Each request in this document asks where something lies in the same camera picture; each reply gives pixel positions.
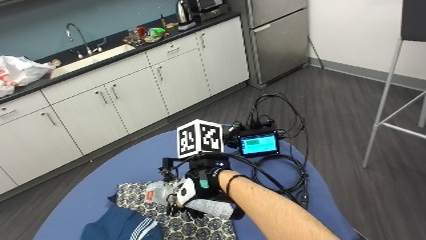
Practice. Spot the grey speckled cloth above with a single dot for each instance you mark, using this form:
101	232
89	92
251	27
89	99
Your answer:
218	208

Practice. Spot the navy cream patterned cloth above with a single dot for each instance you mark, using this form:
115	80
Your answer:
195	228

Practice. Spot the blue garment with white stripes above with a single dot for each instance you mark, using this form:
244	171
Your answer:
118	225

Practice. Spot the black wrist band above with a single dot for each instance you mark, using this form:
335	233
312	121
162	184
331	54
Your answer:
231	181

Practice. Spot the white cube of black markers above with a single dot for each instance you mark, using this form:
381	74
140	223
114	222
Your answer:
200	137

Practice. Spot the small device with cyan screen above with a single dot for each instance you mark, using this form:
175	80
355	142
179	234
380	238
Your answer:
259	144

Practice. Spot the white kitchen cabinets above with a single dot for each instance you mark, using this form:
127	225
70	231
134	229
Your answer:
134	96

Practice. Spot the kitchen sink basin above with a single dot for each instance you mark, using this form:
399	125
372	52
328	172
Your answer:
89	60

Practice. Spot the dark kitchen countertop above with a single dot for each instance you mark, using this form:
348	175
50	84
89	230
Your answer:
115	50

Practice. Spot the green packet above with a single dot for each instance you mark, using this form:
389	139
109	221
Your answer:
156	32

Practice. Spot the white plastic bag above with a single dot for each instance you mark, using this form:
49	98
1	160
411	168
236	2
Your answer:
21	73

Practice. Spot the red cup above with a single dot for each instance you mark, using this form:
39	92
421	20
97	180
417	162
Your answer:
140	31

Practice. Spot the stainless steel refrigerator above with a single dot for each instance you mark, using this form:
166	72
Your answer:
278	43

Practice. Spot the chrome sink faucet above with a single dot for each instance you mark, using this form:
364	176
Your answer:
82	36

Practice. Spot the steel electric kettle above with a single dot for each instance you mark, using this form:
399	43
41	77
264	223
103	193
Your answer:
183	13

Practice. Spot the black coffee machine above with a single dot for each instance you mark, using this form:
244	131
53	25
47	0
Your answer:
208	8

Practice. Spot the tall stool with metal legs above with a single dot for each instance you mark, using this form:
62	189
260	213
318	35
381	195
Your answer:
391	83

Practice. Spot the black mount under marker cube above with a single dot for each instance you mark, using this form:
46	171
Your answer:
200	163

